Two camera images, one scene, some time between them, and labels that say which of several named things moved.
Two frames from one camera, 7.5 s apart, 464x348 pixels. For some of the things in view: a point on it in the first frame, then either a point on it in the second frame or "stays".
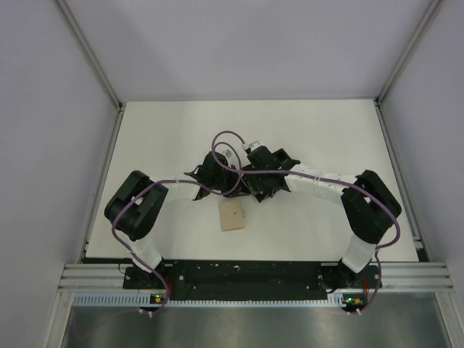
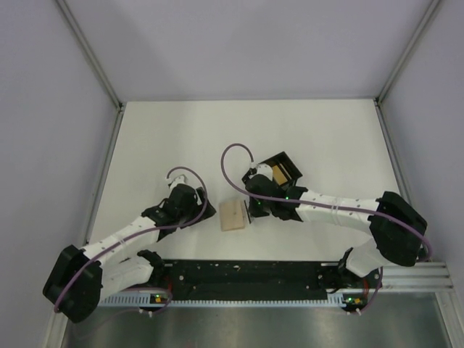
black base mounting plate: (206, 280) stays
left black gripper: (232, 170) → (207, 212)
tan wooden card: (232, 215) stays
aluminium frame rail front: (394, 276) stays
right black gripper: (251, 177) → (254, 211)
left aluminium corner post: (88, 54) stays
